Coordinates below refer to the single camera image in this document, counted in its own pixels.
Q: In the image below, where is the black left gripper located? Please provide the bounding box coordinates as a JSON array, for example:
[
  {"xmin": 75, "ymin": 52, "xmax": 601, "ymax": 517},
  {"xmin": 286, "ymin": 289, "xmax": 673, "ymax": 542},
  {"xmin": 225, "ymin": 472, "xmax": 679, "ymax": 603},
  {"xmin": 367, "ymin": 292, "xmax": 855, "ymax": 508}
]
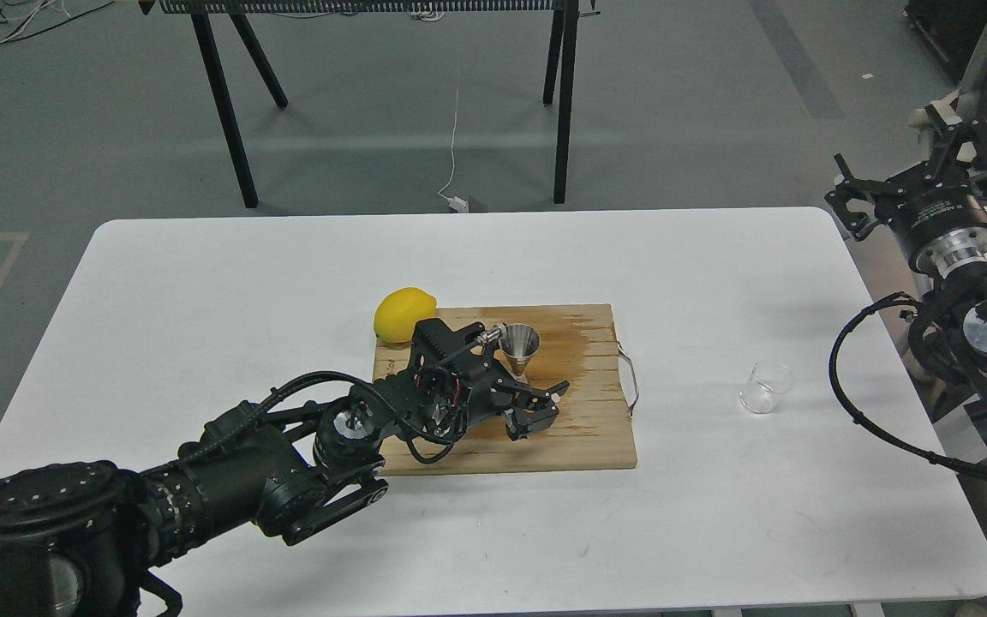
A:
[{"xmin": 374, "ymin": 319, "xmax": 571, "ymax": 446}]

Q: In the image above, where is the small clear glass cup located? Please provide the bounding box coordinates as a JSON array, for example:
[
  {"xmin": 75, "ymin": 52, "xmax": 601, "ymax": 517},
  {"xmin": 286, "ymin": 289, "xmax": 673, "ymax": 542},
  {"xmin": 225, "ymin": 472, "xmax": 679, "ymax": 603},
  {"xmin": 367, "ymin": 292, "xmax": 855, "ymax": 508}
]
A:
[{"xmin": 738, "ymin": 360, "xmax": 794, "ymax": 415}]

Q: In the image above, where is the steel double jigger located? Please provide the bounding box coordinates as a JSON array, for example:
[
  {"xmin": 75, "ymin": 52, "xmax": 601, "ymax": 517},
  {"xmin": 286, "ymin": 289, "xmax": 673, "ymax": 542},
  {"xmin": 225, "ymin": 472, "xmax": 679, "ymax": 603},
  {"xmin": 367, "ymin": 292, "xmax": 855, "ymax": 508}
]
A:
[{"xmin": 499, "ymin": 323, "xmax": 541, "ymax": 383}]

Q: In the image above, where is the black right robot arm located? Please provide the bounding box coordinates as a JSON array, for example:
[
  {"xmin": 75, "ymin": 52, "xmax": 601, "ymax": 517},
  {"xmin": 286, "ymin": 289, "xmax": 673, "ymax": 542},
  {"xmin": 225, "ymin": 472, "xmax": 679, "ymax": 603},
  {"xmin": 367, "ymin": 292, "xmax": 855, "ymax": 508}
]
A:
[{"xmin": 825, "ymin": 100, "xmax": 987, "ymax": 482}]

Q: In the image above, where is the yellow lemon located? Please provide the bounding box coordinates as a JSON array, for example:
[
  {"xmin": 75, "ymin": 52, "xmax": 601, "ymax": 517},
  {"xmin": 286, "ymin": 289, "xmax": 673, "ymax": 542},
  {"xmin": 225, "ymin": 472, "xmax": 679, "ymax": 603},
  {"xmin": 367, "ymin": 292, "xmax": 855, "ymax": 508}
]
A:
[{"xmin": 373, "ymin": 286, "xmax": 438, "ymax": 344}]

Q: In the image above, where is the black metal table frame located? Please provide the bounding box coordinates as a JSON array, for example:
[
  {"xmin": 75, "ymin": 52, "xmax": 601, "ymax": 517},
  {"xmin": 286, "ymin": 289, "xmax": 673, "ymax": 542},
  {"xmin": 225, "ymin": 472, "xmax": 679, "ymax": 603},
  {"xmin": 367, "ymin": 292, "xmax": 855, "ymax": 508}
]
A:
[{"xmin": 138, "ymin": 1, "xmax": 598, "ymax": 208}]

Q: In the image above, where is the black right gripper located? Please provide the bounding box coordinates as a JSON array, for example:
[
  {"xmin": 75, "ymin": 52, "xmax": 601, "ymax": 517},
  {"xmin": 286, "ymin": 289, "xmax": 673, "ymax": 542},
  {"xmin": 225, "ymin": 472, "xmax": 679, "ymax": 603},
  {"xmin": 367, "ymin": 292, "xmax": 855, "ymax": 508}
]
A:
[{"xmin": 825, "ymin": 101, "xmax": 987, "ymax": 276}]

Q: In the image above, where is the white cable with plug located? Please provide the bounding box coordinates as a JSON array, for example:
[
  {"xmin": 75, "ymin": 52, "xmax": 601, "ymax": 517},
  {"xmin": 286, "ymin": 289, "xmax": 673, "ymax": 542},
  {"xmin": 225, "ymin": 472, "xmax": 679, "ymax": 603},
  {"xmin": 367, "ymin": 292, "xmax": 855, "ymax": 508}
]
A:
[{"xmin": 437, "ymin": 90, "xmax": 470, "ymax": 213}]

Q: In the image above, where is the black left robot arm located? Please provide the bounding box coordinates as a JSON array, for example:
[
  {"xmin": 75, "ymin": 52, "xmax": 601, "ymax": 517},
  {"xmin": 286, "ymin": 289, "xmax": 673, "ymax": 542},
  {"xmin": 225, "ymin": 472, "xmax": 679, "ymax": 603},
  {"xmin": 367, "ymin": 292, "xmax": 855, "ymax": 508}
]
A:
[{"xmin": 0, "ymin": 319, "xmax": 569, "ymax": 616}]

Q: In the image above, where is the wooden cutting board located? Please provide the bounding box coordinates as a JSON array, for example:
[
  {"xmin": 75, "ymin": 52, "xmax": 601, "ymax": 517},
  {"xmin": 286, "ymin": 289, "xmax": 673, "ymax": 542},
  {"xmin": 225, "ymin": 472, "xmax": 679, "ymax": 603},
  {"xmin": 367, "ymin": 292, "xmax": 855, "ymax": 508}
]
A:
[{"xmin": 380, "ymin": 304, "xmax": 637, "ymax": 476}]

